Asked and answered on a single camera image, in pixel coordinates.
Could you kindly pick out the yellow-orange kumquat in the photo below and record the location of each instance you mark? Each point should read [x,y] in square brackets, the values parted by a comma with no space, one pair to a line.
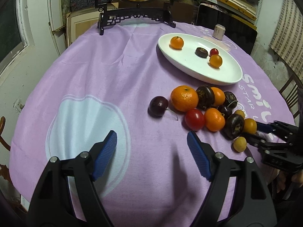
[249,125]

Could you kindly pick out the framed beige board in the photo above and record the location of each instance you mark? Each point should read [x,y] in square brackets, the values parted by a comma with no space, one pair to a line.
[80,26]

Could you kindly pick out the round painted deer screen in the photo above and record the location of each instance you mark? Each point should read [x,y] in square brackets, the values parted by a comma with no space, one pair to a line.
[135,16]

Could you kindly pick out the black flat panel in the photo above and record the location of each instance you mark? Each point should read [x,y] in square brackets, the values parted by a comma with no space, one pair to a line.
[232,28]

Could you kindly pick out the small yellow longan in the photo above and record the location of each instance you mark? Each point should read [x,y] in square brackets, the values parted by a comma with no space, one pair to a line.
[239,114]
[239,144]

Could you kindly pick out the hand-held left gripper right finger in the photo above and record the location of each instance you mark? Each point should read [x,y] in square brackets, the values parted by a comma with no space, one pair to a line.
[198,155]

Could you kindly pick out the small red cherry tomato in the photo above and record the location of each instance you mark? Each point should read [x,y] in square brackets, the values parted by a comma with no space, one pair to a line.
[214,51]

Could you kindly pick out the orange kumquat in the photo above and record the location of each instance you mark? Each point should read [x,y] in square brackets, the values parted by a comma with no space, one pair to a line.
[215,61]

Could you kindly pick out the dark brown round fruit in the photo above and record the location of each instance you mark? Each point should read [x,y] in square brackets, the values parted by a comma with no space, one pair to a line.
[233,125]
[201,52]
[205,97]
[230,99]

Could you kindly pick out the pale drink can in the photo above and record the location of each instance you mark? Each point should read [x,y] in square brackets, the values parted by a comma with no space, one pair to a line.
[218,32]

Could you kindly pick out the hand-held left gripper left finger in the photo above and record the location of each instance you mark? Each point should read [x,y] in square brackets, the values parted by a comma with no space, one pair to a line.
[105,155]

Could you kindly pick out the dark red cherry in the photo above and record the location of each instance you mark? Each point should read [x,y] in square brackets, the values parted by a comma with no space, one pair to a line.
[224,111]
[158,106]

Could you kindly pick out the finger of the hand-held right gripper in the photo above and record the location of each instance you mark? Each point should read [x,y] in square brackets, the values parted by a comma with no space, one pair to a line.
[254,140]
[263,127]

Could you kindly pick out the white oval plate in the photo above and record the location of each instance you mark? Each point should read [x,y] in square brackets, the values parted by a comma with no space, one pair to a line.
[201,61]

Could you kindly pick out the person's right hand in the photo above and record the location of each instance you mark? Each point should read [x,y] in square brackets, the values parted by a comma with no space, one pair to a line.
[294,182]

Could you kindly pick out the white door with window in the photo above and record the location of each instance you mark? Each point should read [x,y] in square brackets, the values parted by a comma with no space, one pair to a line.
[28,28]

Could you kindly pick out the woven checked curtain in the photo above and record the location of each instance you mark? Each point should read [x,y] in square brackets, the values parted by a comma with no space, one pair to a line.
[288,35]

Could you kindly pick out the carved wooden chair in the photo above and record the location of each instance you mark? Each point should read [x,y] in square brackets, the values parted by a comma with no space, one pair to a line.
[3,151]

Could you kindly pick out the large mandarin orange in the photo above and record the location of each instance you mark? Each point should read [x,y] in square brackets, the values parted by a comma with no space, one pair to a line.
[184,98]

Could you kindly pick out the purple printed tablecloth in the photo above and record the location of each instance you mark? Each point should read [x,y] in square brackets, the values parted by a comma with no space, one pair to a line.
[106,75]

